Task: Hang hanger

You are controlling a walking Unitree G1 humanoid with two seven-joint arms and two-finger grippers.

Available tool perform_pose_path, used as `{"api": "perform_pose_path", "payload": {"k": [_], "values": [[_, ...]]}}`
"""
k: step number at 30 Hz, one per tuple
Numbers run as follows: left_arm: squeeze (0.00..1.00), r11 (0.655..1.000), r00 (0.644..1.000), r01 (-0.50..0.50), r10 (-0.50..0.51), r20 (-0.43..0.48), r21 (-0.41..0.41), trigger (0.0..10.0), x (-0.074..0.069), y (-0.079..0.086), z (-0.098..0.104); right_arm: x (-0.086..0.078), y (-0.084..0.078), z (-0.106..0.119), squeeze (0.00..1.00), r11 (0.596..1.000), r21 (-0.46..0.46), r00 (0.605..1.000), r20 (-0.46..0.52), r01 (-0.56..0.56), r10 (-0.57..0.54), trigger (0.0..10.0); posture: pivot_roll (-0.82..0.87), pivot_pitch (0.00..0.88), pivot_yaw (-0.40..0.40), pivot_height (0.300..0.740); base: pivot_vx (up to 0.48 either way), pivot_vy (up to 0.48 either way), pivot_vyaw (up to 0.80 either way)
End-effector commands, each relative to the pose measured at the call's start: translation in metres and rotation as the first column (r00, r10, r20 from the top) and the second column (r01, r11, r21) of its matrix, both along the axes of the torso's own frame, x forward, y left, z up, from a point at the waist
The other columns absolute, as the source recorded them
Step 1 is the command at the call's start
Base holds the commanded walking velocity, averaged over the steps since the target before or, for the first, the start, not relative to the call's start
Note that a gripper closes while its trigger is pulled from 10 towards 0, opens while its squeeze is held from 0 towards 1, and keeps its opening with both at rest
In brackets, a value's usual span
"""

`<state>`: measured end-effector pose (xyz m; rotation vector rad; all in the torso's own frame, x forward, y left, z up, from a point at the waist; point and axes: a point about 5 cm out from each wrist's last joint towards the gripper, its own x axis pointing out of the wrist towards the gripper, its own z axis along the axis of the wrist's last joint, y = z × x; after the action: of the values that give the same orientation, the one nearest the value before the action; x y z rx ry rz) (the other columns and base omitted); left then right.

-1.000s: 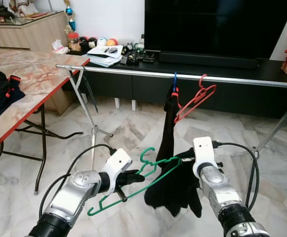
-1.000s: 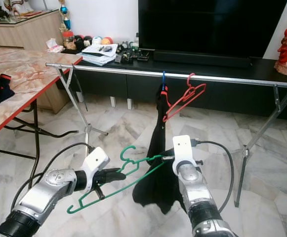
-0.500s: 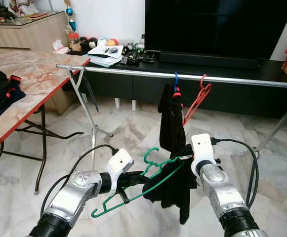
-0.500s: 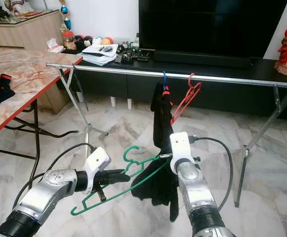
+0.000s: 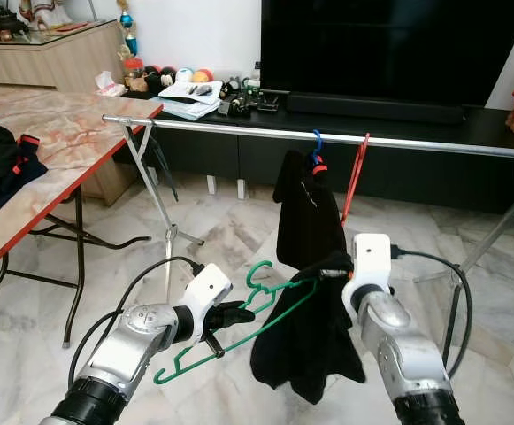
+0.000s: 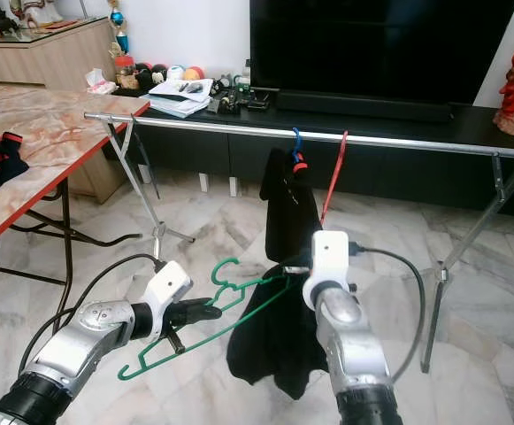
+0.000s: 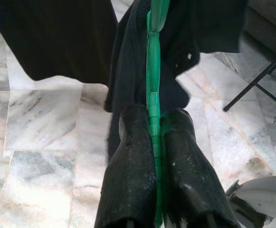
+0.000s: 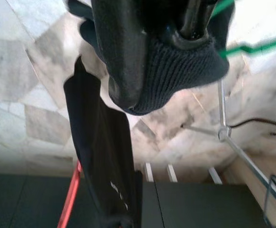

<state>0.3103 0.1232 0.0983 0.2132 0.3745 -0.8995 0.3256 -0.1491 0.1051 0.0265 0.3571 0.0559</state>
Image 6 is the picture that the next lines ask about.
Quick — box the black garment with red tag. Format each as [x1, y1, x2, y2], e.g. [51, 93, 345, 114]
[259, 146, 328, 267]

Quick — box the thin black hanger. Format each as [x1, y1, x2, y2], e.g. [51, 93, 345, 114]
[131, 131, 165, 200]

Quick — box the black low TV console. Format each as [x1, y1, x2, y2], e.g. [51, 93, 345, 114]
[111, 81, 514, 218]

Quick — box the black flat screen television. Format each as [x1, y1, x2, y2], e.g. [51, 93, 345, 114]
[249, 0, 514, 107]

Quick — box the pink tissue box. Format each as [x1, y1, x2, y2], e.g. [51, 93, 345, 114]
[84, 68, 116, 94]

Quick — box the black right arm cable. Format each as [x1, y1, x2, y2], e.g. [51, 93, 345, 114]
[347, 243, 427, 382]

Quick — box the marble folding table red edge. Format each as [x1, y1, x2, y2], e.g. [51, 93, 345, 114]
[0, 82, 151, 321]

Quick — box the black shirt yellow-green logo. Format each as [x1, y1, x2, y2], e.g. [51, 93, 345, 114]
[226, 257, 333, 401]

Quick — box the steel clothes rack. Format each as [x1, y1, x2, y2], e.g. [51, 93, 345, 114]
[84, 111, 514, 375]

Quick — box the green plastic hanger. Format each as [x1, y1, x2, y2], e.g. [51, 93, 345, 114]
[117, 257, 293, 382]

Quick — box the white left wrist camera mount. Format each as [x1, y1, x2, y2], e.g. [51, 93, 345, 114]
[140, 259, 194, 342]

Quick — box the red plastic hanger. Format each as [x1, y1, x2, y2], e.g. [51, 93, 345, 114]
[318, 131, 350, 227]

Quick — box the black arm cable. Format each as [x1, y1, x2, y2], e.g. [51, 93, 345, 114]
[347, 243, 427, 382]
[18, 254, 165, 377]

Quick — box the stack of white papers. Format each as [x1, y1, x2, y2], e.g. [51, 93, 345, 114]
[146, 78, 215, 119]

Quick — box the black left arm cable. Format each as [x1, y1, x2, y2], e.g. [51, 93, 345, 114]
[18, 254, 165, 377]

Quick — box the blue plastic hanger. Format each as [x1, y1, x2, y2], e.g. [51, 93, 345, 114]
[290, 128, 306, 169]

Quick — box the blue and gold trophy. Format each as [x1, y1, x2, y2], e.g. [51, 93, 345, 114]
[106, 0, 129, 54]

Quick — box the light wooden sideboard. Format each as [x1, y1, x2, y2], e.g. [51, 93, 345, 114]
[0, 16, 116, 89]

